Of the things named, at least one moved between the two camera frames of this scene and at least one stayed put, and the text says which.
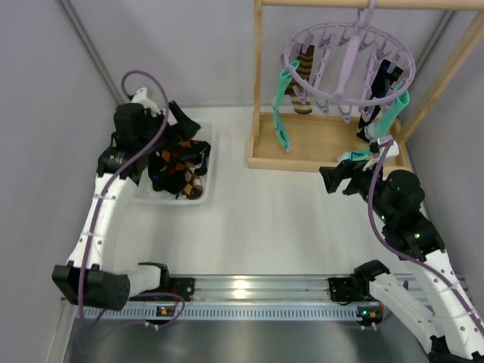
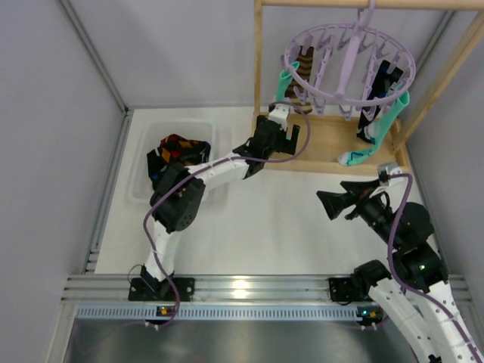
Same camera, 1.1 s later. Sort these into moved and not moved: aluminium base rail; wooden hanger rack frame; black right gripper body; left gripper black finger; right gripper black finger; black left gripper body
Moved: black right gripper body; black left gripper body; right gripper black finger; left gripper black finger
Not moved: wooden hanger rack frame; aluminium base rail
